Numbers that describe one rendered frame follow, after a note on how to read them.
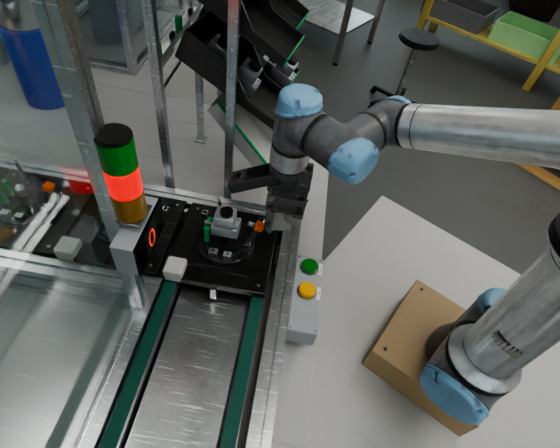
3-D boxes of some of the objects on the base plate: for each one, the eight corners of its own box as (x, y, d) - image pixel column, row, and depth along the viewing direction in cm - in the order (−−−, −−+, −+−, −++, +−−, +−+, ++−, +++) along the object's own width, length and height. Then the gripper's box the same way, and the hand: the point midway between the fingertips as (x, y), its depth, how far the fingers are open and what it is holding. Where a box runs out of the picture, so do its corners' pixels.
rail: (297, 234, 117) (303, 209, 109) (233, 684, 59) (236, 702, 50) (279, 230, 117) (284, 205, 109) (197, 676, 59) (194, 695, 50)
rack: (253, 146, 142) (282, -159, 82) (232, 219, 118) (250, -137, 58) (196, 135, 142) (183, -178, 82) (164, 206, 118) (110, -164, 58)
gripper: (311, 183, 73) (294, 252, 89) (315, 154, 79) (298, 222, 95) (266, 175, 73) (257, 244, 89) (273, 146, 79) (263, 216, 95)
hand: (267, 228), depth 91 cm, fingers closed
